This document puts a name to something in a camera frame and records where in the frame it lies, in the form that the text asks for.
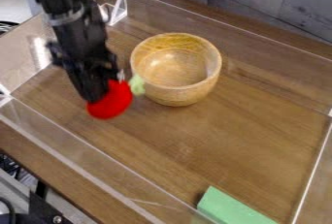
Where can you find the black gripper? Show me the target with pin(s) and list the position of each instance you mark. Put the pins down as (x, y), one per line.
(90, 64)

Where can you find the red plush fruit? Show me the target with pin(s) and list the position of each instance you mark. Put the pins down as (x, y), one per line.
(118, 98)

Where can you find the light wooden bowl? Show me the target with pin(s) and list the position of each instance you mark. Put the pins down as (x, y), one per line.
(180, 66)

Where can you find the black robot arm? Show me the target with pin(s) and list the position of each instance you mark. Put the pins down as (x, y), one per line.
(77, 21)

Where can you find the green foam block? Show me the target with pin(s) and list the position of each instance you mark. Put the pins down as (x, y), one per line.
(228, 211)

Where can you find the clear acrylic enclosure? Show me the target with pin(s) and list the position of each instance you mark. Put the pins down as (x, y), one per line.
(256, 138)

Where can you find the black table bracket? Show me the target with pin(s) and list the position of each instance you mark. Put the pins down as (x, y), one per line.
(42, 212)

